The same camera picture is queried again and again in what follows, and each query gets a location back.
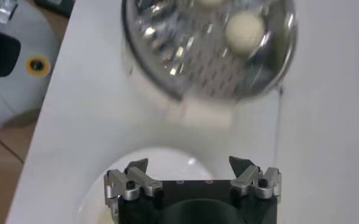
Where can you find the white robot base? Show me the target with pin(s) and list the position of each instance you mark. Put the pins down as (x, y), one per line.
(17, 100)

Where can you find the perforated steel steamer basket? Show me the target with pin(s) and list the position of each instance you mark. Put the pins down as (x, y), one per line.
(182, 54)

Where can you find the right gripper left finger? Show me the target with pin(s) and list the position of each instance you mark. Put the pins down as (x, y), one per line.
(145, 182)

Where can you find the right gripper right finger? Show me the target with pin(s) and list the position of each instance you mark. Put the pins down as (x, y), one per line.
(247, 178)

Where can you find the round white plate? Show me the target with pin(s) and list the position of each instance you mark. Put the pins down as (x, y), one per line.
(167, 165)

